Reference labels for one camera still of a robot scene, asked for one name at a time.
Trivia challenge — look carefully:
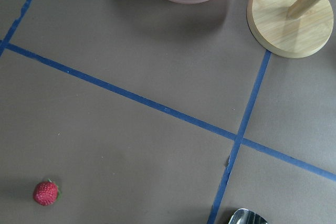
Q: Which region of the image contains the red strawberry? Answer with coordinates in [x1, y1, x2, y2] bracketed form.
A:
[33, 179, 61, 206]

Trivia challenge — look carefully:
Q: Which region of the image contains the metal spoon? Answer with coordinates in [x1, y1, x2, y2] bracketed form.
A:
[228, 208, 268, 224]

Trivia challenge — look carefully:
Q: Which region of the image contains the round wooden stand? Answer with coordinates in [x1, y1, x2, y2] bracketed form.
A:
[246, 0, 334, 59]

